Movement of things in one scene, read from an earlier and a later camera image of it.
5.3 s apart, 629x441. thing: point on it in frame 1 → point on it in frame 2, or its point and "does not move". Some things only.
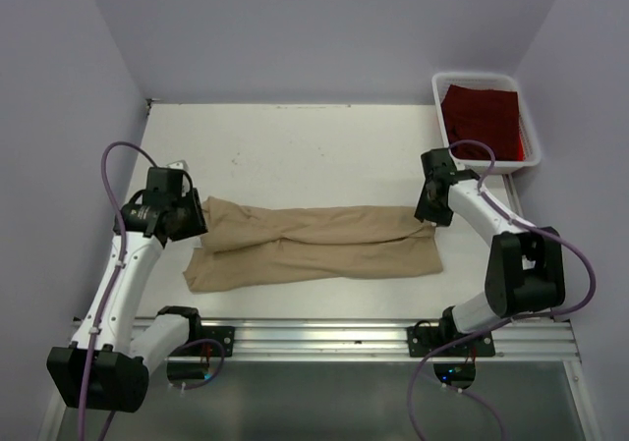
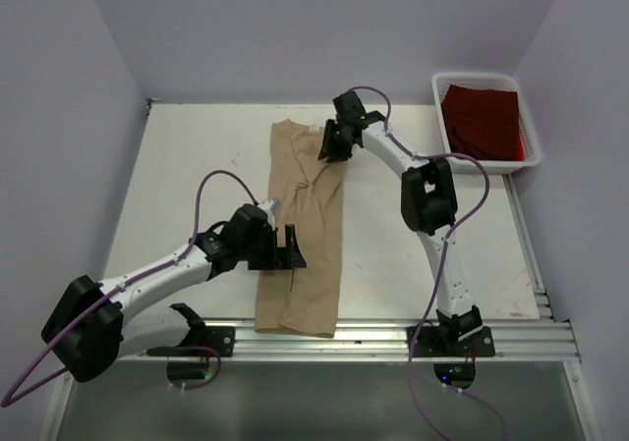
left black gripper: (197, 225) → (271, 261)
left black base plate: (224, 334) does not move
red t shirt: (486, 115) does not move
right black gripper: (425, 212) → (329, 148)
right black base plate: (421, 342) does not move
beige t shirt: (246, 244) → (310, 192)
